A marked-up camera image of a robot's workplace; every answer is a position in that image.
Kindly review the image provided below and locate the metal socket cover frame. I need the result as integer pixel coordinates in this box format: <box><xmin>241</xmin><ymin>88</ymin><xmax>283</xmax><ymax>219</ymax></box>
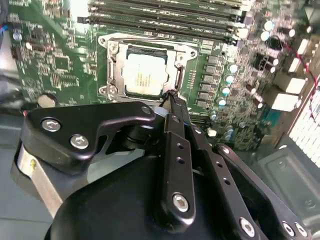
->
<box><xmin>107</xmin><ymin>39</ymin><xmax>186</xmax><ymax>99</ymax></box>

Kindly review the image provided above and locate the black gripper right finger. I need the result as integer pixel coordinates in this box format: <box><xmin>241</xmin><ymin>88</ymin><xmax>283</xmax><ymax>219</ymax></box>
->
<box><xmin>174</xmin><ymin>91</ymin><xmax>313</xmax><ymax>240</ymax></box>

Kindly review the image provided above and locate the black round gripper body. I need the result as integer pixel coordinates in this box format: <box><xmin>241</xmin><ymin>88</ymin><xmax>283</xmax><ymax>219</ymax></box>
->
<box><xmin>44</xmin><ymin>152</ymin><xmax>286</xmax><ymax>240</ymax></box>

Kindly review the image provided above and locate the silver topped CPU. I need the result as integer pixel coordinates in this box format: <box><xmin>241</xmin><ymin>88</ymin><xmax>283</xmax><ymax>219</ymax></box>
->
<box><xmin>121</xmin><ymin>44</ymin><xmax>169</xmax><ymax>98</ymax></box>

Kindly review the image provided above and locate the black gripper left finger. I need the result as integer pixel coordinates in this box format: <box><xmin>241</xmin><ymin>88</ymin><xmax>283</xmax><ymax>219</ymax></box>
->
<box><xmin>19</xmin><ymin>89</ymin><xmax>197</xmax><ymax>227</ymax></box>

